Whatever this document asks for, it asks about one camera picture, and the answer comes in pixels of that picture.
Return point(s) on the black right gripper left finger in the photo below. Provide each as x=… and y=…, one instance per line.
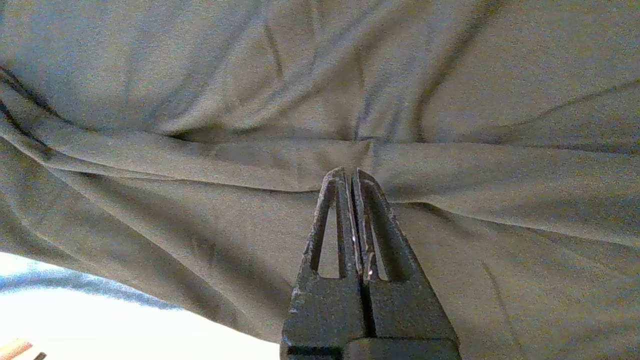
x=325, y=310

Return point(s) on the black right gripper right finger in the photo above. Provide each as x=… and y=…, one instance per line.
x=410, y=310

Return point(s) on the black t-shirt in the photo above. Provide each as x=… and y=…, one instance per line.
x=200, y=75

